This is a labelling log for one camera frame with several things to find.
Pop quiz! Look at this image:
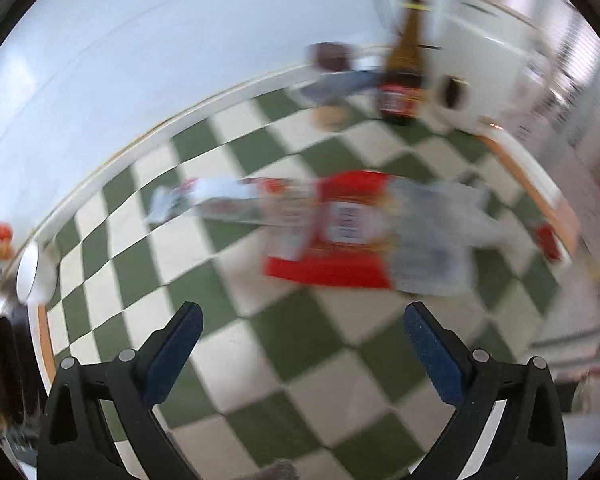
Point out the green white checkered tablecloth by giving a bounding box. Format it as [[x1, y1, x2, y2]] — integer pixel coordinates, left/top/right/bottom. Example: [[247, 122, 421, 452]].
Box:
[[42, 87, 580, 480]]

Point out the red snack bag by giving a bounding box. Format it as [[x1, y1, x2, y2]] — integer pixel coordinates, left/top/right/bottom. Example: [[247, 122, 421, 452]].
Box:
[[262, 170, 395, 291]]

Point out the clear plastic bag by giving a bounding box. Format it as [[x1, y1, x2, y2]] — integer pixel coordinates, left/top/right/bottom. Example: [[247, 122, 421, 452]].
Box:
[[385, 177, 515, 297]]

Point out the brown sauce bottle red label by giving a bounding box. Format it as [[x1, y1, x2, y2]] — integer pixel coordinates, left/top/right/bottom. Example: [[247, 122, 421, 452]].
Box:
[[375, 0, 431, 127]]

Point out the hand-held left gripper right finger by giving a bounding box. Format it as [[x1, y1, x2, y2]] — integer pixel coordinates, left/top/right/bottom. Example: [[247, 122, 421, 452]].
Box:
[[404, 301, 568, 480]]

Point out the clear spice jar brown lid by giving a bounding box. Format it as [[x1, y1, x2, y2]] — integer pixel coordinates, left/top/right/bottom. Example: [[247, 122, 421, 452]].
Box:
[[305, 41, 355, 131]]

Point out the beige slipper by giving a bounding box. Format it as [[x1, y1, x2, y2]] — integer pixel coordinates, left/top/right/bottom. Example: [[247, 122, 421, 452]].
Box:
[[572, 375, 600, 411]]

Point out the dark blue flat object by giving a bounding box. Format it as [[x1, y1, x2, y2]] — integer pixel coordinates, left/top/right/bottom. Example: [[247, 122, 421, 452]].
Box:
[[290, 70, 385, 106]]

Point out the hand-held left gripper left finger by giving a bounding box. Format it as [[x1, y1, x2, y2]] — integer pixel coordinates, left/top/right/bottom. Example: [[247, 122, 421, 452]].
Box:
[[37, 301, 204, 480]]

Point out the small red sachet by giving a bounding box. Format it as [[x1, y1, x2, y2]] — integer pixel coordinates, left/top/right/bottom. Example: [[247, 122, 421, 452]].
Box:
[[534, 222, 563, 263]]

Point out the white bowl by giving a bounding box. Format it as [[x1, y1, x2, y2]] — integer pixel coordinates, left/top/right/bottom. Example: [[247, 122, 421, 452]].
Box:
[[15, 240, 61, 303]]

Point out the long white wrapper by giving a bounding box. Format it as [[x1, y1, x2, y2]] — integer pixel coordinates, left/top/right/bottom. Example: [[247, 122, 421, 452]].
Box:
[[150, 177, 321, 226]]

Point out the grey fuzzy slipper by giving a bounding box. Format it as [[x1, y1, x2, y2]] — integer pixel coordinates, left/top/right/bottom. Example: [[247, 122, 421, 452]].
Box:
[[250, 460, 301, 480]]

